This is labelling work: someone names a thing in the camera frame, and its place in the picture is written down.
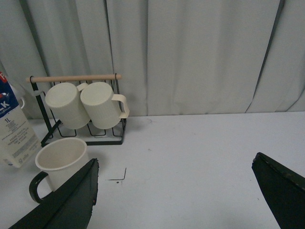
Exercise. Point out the left cream ribbed mug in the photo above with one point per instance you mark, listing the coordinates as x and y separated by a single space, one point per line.
64 101

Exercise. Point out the white ceramic mug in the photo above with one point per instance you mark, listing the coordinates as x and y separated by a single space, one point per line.
19 94

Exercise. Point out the right cream ribbed mug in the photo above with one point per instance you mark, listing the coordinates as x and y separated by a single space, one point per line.
104 107

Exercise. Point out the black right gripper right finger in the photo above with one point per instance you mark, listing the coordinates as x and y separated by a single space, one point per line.
283 190

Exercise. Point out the cream mug with black handle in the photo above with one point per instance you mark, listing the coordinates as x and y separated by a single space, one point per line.
58 161

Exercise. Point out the grey curtain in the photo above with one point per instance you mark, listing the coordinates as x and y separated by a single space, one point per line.
177 57

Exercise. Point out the cream ribbed mug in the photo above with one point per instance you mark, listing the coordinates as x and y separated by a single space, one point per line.
64 101
104 107

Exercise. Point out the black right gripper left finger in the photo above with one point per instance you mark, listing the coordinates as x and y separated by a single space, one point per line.
69 207

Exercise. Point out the black wire mug rack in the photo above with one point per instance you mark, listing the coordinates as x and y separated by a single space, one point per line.
91 135

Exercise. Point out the white milk carton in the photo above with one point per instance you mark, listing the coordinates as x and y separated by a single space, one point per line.
18 141

